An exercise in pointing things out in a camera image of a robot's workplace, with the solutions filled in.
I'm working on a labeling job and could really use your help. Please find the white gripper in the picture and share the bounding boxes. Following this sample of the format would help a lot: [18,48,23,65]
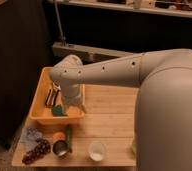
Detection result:
[61,84,87,115]

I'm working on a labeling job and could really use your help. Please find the teal sponge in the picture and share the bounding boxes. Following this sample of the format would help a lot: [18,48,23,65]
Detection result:
[51,105,66,116]

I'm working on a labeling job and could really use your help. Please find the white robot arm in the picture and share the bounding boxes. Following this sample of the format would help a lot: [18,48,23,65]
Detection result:
[50,49,192,171]

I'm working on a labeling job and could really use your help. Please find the green cucumber toy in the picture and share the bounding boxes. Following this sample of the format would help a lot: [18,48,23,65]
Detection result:
[66,125,72,153]

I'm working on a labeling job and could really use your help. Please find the yellow plastic bin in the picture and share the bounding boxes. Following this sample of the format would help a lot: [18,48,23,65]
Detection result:
[29,67,85,125]

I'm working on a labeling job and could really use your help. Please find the brown striped object in bin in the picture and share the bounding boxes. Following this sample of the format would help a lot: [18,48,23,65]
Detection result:
[45,83,60,108]

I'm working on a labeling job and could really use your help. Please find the orange carrot toy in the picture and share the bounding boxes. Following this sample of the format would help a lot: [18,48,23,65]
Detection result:
[52,132,66,142]

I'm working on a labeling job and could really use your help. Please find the small metal cup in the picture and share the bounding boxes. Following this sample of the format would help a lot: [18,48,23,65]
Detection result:
[52,140,69,157]

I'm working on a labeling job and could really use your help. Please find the purple grape bunch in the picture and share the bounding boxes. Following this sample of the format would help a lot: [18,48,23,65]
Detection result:
[22,139,51,165]

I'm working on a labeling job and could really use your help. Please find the grey crumpled cloth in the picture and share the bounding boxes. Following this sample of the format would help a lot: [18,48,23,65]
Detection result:
[21,127,43,152]

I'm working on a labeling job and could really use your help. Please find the grey vertical pole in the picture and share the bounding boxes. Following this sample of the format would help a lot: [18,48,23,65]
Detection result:
[53,0,66,45]

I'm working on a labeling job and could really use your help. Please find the wooden shelf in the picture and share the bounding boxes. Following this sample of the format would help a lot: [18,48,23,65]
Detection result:
[47,0,192,18]

